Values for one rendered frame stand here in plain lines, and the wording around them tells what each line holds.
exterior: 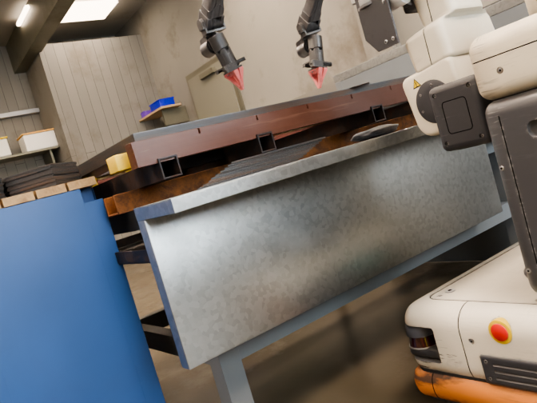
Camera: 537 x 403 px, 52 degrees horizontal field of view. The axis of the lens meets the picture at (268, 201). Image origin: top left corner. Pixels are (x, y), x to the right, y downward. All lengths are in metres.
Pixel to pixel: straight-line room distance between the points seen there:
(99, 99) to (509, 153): 7.56
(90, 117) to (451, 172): 6.82
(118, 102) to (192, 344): 7.31
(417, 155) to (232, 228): 0.72
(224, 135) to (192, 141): 0.09
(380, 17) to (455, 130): 0.36
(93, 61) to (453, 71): 7.46
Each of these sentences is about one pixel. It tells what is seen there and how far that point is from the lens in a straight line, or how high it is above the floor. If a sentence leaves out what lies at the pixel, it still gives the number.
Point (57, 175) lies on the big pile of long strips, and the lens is 1.55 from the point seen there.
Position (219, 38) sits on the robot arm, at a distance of 1.97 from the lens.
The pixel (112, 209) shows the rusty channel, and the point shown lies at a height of 0.69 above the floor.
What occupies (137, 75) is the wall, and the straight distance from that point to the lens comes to 8.69.
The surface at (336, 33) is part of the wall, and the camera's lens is 5.48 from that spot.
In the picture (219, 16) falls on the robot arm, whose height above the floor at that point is 1.22.
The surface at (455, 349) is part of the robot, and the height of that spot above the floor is 0.19.
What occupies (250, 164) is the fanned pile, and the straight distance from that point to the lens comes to 1.29.
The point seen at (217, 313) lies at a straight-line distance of 1.32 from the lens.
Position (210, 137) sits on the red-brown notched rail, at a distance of 1.39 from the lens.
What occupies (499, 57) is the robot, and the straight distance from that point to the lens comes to 1.11.
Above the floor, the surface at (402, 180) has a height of 0.53.
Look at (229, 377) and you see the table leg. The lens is 1.46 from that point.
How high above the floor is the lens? 0.69
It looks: 4 degrees down
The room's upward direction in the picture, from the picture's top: 16 degrees counter-clockwise
